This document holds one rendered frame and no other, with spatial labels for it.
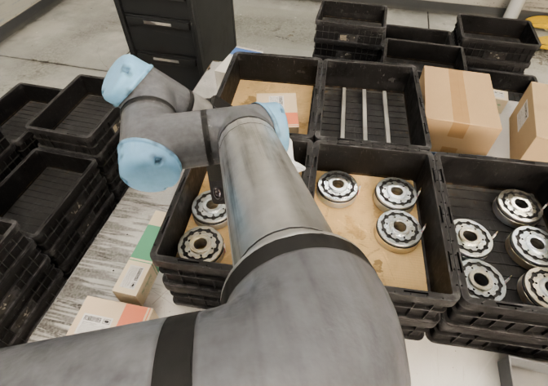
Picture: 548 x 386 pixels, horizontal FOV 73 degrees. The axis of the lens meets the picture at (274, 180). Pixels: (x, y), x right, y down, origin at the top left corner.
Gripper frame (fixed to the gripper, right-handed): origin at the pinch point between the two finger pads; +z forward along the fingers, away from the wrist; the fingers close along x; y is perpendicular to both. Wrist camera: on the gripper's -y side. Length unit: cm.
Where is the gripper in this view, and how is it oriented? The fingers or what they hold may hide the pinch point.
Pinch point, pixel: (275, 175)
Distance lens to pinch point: 74.3
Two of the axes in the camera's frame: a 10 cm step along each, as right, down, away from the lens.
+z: 6.4, 3.3, 6.9
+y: 1.8, -9.4, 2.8
